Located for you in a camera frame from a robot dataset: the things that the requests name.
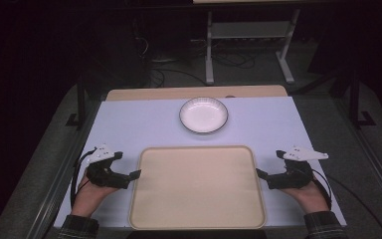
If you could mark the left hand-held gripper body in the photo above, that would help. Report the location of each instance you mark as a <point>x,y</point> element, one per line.
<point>104,176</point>

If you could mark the black metal stand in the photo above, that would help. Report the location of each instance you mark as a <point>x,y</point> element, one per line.
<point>354,99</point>
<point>81,99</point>

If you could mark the beige plastic tray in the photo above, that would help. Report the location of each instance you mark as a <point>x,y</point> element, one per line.
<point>197,189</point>

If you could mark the person's right hand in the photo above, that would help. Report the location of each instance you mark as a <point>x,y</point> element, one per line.
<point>310,199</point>

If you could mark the white plate with dark rim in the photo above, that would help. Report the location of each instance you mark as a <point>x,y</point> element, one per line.
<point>204,115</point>

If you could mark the person's left hand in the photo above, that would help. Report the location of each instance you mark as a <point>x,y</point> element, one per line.
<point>86,199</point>

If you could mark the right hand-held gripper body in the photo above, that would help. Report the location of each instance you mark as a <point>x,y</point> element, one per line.
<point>291,176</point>

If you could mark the white metal stand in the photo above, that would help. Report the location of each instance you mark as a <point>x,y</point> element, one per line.
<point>209,66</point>

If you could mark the white table cover board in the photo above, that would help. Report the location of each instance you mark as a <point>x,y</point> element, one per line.
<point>139,126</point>

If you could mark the metal table rail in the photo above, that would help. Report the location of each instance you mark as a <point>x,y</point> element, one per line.
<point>371,156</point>
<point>63,179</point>

